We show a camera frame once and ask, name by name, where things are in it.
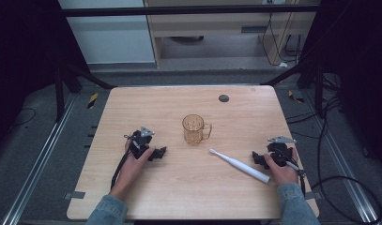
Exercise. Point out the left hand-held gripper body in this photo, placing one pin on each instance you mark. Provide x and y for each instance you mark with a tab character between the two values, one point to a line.
138	142

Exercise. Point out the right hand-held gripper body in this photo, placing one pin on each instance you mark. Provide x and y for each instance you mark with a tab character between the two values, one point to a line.
281	150

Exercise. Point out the person's right hand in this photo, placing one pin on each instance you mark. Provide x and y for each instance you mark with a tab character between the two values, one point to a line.
285	173

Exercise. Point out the person's left hand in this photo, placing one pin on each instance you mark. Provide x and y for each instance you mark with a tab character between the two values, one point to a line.
132	168

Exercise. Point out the white electric toothbrush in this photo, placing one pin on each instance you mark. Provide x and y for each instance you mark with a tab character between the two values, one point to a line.
243	167

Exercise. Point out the amber glass mug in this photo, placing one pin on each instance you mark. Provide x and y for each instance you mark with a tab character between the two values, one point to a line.
193	131

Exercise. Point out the yellow black striped tape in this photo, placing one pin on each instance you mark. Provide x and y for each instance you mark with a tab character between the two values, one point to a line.
295	97
92	100

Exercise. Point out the grey tape piece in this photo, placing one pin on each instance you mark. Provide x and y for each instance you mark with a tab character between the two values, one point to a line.
74	195
314	195

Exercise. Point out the dark round table grommet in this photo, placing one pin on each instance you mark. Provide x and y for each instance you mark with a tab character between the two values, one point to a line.
223	98

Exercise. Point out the black metal stand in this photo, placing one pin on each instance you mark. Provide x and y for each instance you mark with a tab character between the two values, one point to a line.
318	84
62	84

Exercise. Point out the white plug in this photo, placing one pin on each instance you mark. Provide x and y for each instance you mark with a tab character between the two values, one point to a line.
283	65

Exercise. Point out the white cabinet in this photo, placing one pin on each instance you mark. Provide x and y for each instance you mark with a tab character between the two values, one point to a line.
107	37

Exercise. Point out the black curtain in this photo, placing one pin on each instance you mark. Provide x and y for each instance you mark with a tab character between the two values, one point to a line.
357	62
22	62

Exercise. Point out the aluminium floor rail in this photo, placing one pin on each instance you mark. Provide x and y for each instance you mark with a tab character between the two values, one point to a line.
345	162
38	159

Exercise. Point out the black horizontal frame bar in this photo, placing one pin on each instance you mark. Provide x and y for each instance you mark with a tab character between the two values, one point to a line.
185	11

